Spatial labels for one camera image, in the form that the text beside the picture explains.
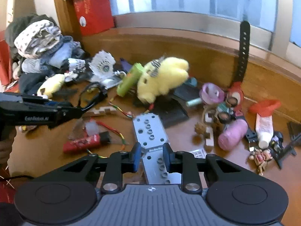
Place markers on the white cream tube red cap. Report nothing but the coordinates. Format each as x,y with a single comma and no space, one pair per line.
264,124

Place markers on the green utility knife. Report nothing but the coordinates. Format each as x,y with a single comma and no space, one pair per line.
130,79

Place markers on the wooden puzzle piece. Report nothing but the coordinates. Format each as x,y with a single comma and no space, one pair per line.
101,111

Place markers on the white feather shuttlecock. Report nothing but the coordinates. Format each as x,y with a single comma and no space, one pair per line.
102,65
76,64

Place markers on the black phone holder stand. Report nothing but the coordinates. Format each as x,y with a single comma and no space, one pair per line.
282,152

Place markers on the black eyeglasses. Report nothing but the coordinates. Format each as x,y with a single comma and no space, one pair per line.
93,94

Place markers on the red tube on table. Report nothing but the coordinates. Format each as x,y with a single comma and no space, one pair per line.
86,143

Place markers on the pile of folded clothes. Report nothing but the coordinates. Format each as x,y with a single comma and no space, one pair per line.
40,50

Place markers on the pink foam roller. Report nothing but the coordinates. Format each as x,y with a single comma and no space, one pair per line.
232,135

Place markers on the small doll figure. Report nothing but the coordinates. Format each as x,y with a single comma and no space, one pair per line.
261,159

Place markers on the person's left hand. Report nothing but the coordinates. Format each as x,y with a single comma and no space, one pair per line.
6,147

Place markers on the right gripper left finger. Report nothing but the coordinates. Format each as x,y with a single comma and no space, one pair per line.
116,165

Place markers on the red tea box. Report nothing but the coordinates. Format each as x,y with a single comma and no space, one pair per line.
94,16

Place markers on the grey perforated building plate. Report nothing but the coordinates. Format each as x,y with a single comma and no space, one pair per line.
150,133

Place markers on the yellow plush toy with bow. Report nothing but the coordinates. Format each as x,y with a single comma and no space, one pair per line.
160,76

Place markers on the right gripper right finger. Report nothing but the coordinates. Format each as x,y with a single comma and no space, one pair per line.
187,165

